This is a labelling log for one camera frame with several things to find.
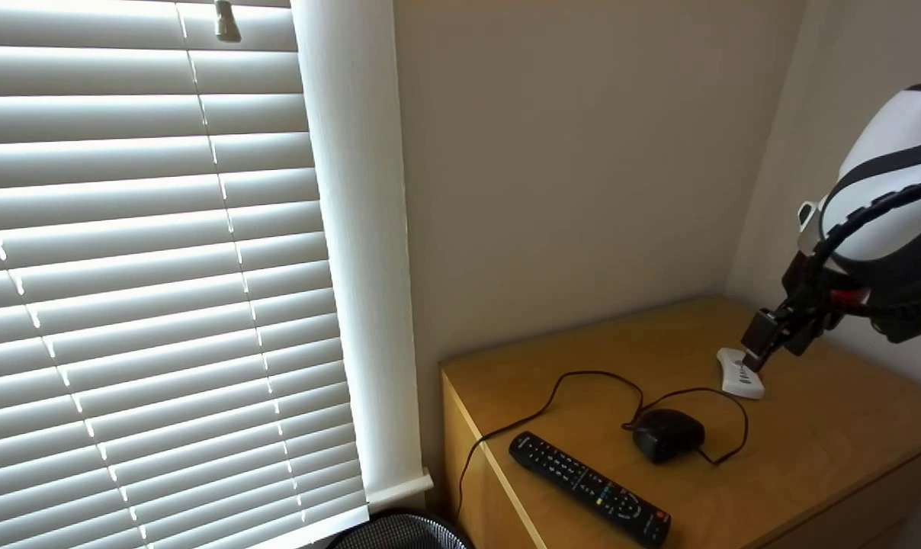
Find white horizontal window blinds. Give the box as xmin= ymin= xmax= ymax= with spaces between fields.
xmin=0 ymin=0 xmax=372 ymax=549

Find black tv remote control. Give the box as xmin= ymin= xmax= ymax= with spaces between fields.
xmin=507 ymin=429 xmax=673 ymax=549

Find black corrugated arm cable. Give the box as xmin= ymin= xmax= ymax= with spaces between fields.
xmin=808 ymin=169 xmax=921 ymax=269

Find black waste bin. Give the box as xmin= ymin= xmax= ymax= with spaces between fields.
xmin=326 ymin=507 xmax=474 ymax=549

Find white window frame trim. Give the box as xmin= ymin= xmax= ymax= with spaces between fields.
xmin=286 ymin=0 xmax=436 ymax=511

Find small blind cord tassel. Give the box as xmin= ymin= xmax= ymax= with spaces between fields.
xmin=211 ymin=0 xmax=243 ymax=50

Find thin black power cable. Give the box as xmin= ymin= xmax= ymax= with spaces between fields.
xmin=448 ymin=369 xmax=754 ymax=511

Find small white remote device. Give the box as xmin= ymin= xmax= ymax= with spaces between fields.
xmin=714 ymin=344 xmax=770 ymax=401

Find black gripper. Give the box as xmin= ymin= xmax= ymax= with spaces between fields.
xmin=739 ymin=299 xmax=841 ymax=375

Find light wooden nightstand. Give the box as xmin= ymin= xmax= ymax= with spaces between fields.
xmin=438 ymin=294 xmax=921 ymax=549

